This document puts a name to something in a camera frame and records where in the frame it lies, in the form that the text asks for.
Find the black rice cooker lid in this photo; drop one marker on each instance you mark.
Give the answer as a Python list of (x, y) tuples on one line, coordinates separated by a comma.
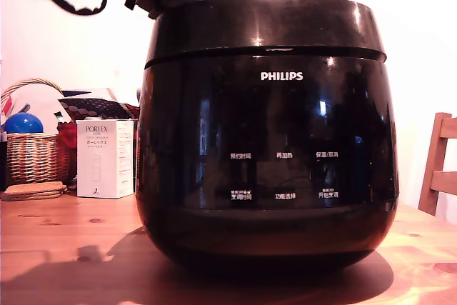
[(267, 23)]

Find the black Philips rice cooker body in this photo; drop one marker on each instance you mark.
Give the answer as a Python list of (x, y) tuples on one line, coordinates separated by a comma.
[(267, 176)]

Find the dark red dotted box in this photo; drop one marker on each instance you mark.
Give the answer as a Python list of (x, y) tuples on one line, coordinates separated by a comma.
[(100, 108)]

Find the white printed bag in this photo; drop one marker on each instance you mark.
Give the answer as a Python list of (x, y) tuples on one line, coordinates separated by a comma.
[(39, 103)]

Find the white Porlex cardboard box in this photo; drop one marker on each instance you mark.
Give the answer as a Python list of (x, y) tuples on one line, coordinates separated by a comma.
[(105, 162)]

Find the red mesh bag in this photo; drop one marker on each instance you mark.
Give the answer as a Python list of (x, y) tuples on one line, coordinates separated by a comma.
[(68, 148)]

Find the blue ball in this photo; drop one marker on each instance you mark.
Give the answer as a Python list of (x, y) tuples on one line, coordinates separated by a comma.
[(23, 123)]

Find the woven wicker basket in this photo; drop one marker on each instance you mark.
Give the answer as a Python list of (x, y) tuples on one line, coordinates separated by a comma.
[(35, 158)]

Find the wooden chair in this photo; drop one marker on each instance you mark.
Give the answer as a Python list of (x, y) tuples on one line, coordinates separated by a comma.
[(441, 176)]

